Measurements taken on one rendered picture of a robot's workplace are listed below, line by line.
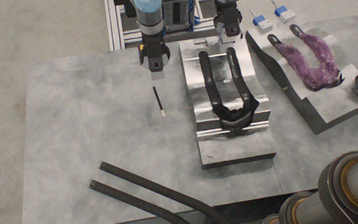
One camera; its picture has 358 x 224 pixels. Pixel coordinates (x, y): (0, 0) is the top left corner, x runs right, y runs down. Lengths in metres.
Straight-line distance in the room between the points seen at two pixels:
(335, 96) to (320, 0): 1.65
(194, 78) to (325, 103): 0.47
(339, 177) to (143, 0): 0.69
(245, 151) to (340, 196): 0.75
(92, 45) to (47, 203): 1.50
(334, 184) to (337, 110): 0.83
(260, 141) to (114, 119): 0.55
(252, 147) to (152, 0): 0.60
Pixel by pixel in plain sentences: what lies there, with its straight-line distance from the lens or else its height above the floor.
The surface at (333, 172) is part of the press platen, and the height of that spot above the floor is 1.54.
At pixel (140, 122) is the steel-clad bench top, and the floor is 0.80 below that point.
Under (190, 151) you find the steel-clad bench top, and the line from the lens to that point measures 1.30.
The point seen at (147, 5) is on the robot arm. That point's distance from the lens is 1.02.
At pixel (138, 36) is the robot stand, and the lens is 2.30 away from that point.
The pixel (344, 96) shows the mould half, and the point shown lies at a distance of 1.39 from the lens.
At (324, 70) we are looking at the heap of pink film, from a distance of 1.43.
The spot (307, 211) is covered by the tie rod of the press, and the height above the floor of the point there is 1.37.
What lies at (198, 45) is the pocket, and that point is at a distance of 1.45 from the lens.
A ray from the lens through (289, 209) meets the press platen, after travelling 0.78.
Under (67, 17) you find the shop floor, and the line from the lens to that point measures 2.82.
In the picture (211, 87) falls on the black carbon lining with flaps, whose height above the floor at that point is 0.88.
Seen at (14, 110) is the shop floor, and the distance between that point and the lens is 2.51.
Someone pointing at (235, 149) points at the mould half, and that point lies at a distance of 1.25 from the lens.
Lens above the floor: 2.03
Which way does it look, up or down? 63 degrees down
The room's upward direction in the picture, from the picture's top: 2 degrees counter-clockwise
